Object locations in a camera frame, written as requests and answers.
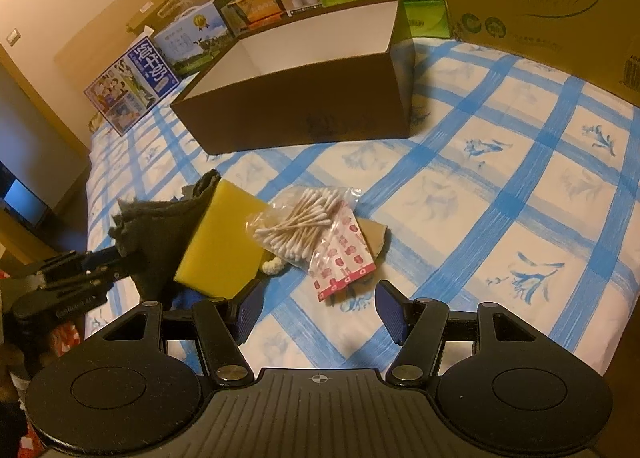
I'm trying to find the dark grey cloth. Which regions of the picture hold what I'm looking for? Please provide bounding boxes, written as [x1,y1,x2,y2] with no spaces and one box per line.
[108,169,220,308]

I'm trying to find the blue cloth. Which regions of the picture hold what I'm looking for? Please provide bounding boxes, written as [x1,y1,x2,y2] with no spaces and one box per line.
[170,288,210,309]

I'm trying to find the flat brown cardboard box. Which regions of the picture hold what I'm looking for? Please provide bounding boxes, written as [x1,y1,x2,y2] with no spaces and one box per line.
[126,0,178,35]

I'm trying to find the bag of cotton swabs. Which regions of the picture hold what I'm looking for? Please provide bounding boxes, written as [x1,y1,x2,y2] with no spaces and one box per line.
[245,186,362,270]

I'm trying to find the small white knitted item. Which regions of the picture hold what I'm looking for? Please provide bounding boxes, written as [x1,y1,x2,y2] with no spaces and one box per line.
[260,256,288,276]

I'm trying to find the orange black food box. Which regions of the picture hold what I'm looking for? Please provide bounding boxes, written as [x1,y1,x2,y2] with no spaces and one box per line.
[222,0,286,35]

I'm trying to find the brown open cardboard box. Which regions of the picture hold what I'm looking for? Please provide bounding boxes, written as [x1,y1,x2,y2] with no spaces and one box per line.
[171,0,414,155]

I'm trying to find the large brown cardboard carton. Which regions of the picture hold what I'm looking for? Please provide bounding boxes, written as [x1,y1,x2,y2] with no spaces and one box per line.
[446,0,639,104]

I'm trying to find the yellow green sponge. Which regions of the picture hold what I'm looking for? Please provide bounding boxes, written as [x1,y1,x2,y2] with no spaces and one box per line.
[175,179,267,299]

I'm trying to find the blue white milk carton box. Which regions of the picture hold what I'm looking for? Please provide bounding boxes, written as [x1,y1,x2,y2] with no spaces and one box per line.
[84,36,180,136]

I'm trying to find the red patterned plastic packet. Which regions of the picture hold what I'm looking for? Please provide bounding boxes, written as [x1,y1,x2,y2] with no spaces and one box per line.
[308,202,376,302]

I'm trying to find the wooden headboard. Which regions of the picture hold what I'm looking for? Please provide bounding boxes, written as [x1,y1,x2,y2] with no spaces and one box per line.
[53,0,262,84]

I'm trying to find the cow picture milk box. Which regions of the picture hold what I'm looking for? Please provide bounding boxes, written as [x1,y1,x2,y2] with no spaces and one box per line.
[152,2,233,77]

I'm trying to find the tan cardboard piece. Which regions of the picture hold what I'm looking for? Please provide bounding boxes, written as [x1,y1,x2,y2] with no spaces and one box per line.
[357,217,387,259]

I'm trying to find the blue checked bed sheet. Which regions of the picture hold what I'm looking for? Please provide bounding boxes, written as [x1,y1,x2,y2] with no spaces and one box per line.
[87,40,639,371]

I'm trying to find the dark monitor screen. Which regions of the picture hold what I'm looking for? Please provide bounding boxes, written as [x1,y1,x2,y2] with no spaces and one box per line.
[1,164,49,227]

